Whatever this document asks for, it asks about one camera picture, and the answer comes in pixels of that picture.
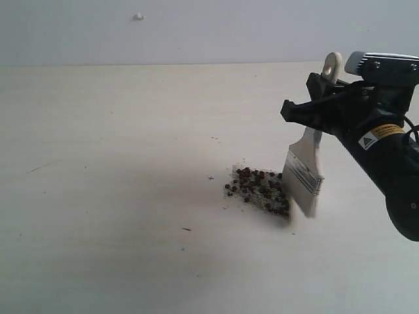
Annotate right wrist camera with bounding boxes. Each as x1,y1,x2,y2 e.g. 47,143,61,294
344,51,418,88

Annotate small white wall hook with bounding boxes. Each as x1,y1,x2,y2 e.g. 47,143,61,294
133,13,145,21

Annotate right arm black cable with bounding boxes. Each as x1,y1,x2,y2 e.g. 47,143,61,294
401,114,419,145

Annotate scattered rice and brown pellets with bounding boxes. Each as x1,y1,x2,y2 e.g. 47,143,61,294
219,162,298,237

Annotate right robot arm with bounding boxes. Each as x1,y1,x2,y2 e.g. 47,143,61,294
281,73,418,241

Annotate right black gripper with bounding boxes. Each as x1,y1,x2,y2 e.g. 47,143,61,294
280,73,412,141

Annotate white wooden paint brush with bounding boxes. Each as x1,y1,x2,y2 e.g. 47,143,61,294
282,52,342,218

